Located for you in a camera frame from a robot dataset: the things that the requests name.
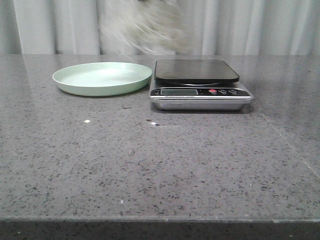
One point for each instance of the white pleated curtain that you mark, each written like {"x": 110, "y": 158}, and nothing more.
{"x": 213, "y": 27}

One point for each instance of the black silver kitchen scale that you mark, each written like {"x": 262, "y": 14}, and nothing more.
{"x": 197, "y": 85}

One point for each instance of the white vermicelli noodle bundle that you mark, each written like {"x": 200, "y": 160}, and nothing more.
{"x": 148, "y": 27}

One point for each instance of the light green round plate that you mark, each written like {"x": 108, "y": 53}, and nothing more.
{"x": 102, "y": 79}

